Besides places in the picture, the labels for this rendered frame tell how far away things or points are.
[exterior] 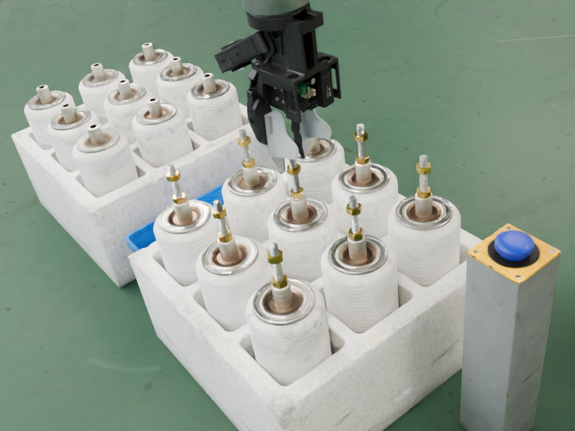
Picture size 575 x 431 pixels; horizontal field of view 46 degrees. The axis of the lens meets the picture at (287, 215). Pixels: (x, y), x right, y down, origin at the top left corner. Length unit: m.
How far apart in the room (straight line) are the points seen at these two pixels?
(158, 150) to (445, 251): 0.57
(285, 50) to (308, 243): 0.27
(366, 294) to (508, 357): 0.18
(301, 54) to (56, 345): 0.71
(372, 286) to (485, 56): 1.17
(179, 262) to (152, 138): 0.33
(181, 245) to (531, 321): 0.46
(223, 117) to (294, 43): 0.55
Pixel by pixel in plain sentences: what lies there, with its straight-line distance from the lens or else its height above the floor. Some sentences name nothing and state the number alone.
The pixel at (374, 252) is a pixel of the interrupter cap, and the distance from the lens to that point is 0.85.
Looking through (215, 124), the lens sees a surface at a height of 0.20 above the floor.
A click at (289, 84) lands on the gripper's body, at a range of 0.75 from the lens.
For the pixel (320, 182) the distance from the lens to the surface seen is 1.04.
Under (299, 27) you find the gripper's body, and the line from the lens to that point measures 0.73.
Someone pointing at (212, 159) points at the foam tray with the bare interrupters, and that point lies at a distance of 1.26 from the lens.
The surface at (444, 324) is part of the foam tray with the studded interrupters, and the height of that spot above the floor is 0.13.
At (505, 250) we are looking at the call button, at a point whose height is 0.33.
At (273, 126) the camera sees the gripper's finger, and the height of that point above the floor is 0.41.
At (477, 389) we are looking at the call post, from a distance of 0.90.
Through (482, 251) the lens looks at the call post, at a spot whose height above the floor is 0.31.
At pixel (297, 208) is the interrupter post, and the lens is 0.91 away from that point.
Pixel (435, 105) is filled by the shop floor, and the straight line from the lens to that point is 1.67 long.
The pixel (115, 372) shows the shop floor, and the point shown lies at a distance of 1.14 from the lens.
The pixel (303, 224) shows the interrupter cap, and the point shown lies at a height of 0.25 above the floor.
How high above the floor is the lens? 0.81
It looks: 37 degrees down
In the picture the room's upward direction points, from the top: 9 degrees counter-clockwise
